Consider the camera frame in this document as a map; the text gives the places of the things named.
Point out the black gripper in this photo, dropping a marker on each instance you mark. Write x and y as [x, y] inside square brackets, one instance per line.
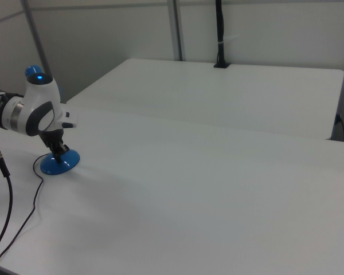
[53, 137]

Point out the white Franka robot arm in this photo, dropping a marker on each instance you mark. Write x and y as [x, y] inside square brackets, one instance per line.
[37, 94]

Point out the white side table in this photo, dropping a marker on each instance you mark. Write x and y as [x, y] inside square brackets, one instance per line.
[218, 94]

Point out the grey partition post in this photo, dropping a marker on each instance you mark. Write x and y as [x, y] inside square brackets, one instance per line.
[35, 37]
[176, 28]

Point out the black camera pole with clamp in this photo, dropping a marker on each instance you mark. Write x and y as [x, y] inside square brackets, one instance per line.
[220, 34]

